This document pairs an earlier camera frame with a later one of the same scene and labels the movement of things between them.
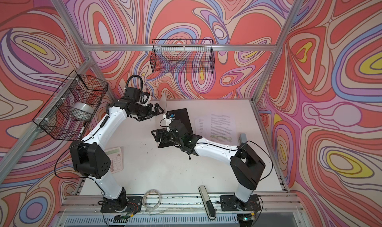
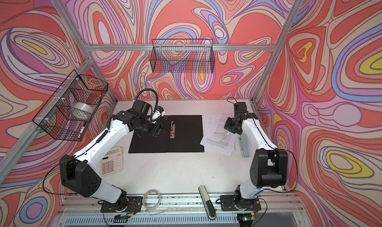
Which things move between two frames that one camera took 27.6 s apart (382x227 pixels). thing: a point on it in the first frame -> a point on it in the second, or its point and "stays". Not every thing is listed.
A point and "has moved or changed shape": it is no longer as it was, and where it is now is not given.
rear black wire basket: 182,56 stays
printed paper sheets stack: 219,126 has moved or changed shape
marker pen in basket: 81,130 stays
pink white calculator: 115,156 stays
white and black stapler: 208,205 stays
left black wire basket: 69,113 stays
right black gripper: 157,136 -> 227,126
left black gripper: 150,112 -> 158,133
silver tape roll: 85,107 stays
